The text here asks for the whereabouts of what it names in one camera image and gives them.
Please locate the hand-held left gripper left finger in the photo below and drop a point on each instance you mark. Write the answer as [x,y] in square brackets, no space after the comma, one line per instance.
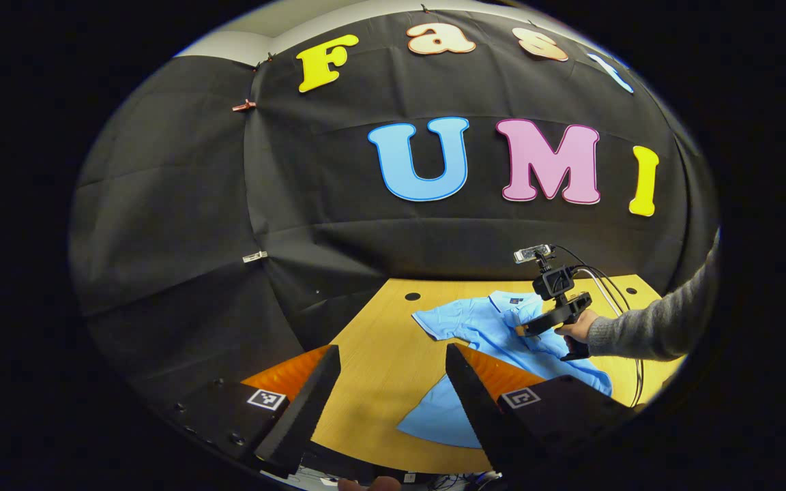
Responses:
[311,402]

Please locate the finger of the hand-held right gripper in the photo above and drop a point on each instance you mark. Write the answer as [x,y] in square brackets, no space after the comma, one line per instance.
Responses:
[522,331]

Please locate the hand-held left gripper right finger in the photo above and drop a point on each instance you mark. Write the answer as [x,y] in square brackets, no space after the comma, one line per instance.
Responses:
[475,416]

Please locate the light blue T-shirt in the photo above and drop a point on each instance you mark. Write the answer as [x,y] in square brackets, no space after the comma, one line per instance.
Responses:
[475,327]

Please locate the white clip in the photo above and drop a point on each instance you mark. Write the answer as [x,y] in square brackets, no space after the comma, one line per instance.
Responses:
[254,256]

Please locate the black backdrop cloth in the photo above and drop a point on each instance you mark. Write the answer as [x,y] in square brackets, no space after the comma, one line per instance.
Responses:
[195,204]

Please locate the red clip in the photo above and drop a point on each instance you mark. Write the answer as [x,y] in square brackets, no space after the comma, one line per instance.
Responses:
[244,106]

